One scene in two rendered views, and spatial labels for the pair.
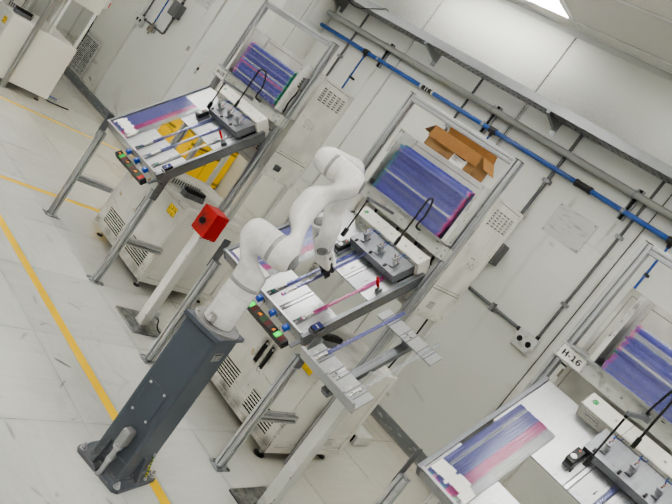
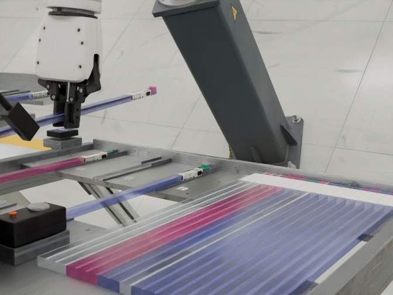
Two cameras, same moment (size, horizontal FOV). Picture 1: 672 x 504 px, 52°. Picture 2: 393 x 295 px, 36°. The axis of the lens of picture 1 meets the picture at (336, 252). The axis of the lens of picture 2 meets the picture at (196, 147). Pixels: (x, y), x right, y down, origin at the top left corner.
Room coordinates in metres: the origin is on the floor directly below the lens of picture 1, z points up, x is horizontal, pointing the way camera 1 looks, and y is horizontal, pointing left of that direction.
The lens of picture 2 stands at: (3.83, 0.29, 1.52)
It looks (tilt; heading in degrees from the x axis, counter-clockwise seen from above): 45 degrees down; 192
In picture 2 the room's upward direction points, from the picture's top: 30 degrees counter-clockwise
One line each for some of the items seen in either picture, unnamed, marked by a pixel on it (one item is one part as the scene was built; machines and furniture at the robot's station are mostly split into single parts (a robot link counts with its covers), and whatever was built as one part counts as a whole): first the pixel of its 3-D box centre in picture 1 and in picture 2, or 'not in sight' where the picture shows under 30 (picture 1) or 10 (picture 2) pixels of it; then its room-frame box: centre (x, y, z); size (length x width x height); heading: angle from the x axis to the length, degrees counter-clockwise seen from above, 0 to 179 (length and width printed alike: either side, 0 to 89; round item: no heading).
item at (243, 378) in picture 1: (293, 373); not in sight; (3.63, -0.21, 0.31); 0.70 x 0.65 x 0.62; 53
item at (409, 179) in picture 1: (425, 191); not in sight; (3.50, -0.18, 1.52); 0.51 x 0.13 x 0.27; 53
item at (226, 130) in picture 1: (183, 181); not in sight; (4.34, 1.05, 0.66); 1.01 x 0.73 x 1.31; 143
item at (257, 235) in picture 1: (255, 253); not in sight; (2.47, 0.23, 1.00); 0.19 x 0.12 x 0.24; 78
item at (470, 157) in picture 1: (470, 154); not in sight; (3.80, -0.27, 1.82); 0.68 x 0.30 x 0.20; 53
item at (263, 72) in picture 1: (229, 154); not in sight; (4.51, 0.94, 0.95); 1.35 x 0.82 x 1.90; 143
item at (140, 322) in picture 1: (178, 268); not in sight; (3.69, 0.65, 0.39); 0.24 x 0.24 x 0.78; 53
